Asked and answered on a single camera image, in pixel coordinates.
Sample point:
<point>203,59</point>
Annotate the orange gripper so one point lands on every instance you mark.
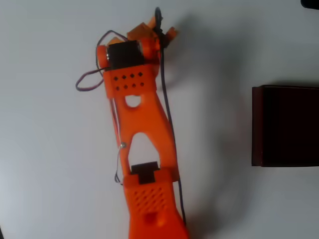
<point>149,23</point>

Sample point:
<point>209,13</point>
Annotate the dark red box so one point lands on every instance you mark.
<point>286,127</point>

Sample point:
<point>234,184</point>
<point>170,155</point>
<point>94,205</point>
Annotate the black object at table edge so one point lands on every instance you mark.
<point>310,3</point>

